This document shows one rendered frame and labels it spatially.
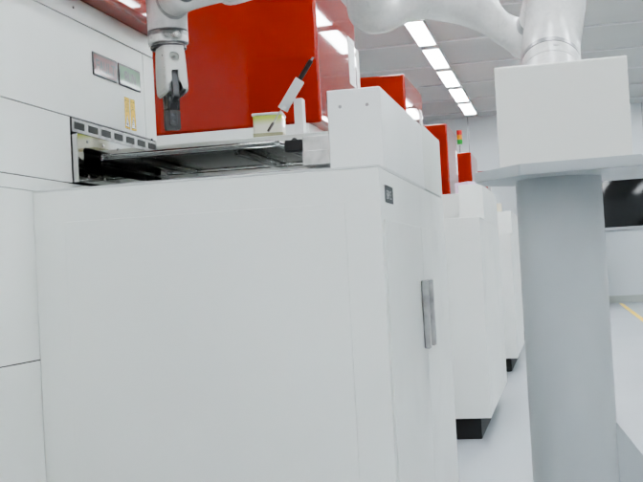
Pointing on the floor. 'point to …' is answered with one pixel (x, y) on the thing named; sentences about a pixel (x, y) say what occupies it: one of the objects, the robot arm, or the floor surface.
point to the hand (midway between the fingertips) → (172, 120)
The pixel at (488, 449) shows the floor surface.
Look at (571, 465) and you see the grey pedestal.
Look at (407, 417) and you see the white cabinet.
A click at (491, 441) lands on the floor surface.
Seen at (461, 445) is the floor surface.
